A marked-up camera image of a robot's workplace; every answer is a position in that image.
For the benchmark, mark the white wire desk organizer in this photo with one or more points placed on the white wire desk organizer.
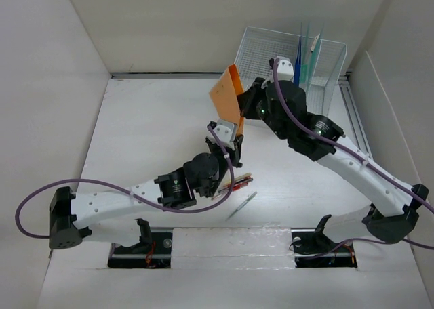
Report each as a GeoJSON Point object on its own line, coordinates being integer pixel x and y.
{"type": "Point", "coordinates": [320, 61]}

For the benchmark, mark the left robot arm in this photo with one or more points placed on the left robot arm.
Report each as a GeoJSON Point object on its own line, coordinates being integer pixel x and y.
{"type": "Point", "coordinates": [76, 217]}

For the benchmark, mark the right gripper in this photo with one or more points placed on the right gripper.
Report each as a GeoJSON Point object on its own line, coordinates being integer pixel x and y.
{"type": "Point", "coordinates": [247, 98]}

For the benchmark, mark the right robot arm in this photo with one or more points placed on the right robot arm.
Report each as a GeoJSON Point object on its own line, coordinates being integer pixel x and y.
{"type": "Point", "coordinates": [393, 211]}

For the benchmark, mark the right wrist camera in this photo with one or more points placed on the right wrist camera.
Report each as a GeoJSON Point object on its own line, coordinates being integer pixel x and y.
{"type": "Point", "coordinates": [285, 69]}

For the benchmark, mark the green folder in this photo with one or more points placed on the green folder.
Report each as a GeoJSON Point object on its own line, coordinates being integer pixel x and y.
{"type": "Point", "coordinates": [310, 53]}

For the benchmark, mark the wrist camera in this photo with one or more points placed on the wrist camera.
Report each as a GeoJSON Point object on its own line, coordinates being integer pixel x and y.
{"type": "Point", "coordinates": [285, 69]}
{"type": "Point", "coordinates": [224, 130]}

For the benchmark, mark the orange folder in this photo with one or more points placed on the orange folder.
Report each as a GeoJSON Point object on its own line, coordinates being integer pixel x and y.
{"type": "Point", "coordinates": [224, 97]}

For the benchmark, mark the red capped pen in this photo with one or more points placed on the red capped pen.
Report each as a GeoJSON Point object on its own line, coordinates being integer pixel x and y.
{"type": "Point", "coordinates": [236, 187]}

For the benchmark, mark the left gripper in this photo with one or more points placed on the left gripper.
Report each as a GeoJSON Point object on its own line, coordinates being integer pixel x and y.
{"type": "Point", "coordinates": [234, 154]}

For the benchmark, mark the white green pen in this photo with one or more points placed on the white green pen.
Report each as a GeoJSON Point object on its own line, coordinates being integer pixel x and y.
{"type": "Point", "coordinates": [241, 206]}

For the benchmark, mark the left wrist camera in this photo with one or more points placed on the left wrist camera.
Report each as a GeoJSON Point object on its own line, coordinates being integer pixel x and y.
{"type": "Point", "coordinates": [224, 130]}

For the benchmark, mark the metal mounting rail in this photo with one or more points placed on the metal mounting rail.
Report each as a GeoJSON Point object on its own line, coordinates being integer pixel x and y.
{"type": "Point", "coordinates": [157, 255]}

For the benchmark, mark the blue folder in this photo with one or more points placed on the blue folder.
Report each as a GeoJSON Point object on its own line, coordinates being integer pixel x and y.
{"type": "Point", "coordinates": [298, 61]}

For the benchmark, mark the black red pen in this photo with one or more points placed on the black red pen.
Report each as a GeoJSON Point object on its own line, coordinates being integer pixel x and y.
{"type": "Point", "coordinates": [227, 184]}

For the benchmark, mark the red gel pen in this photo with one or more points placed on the red gel pen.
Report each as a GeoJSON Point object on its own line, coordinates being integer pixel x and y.
{"type": "Point", "coordinates": [237, 185]}

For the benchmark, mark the yellow clear pen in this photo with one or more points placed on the yellow clear pen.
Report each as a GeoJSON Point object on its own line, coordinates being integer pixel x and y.
{"type": "Point", "coordinates": [243, 177]}

